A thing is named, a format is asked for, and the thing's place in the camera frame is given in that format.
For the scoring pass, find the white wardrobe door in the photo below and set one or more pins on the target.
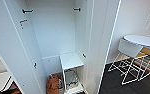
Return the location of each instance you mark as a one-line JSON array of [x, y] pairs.
[[102, 40], [14, 46]]

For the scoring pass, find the white wardrobe carcass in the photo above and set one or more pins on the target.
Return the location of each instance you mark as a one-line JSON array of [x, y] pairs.
[[54, 33]]

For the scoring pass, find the grey wardrobe divider panel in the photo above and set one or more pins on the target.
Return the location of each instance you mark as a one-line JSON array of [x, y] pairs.
[[51, 66]]

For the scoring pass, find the small tan bag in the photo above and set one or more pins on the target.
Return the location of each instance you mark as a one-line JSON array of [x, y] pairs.
[[71, 80]]

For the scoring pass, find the orange hanging garment white print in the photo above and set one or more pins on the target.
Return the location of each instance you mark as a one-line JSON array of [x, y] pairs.
[[53, 85]]

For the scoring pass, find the white drying rack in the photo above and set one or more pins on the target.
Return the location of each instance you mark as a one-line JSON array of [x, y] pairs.
[[131, 71]]

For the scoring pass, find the white round laundry tub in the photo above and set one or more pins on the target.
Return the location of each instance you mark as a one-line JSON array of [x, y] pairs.
[[141, 41]]

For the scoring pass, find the black hanger rail bracket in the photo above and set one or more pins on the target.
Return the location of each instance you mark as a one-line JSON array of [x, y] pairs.
[[77, 9], [27, 11]]

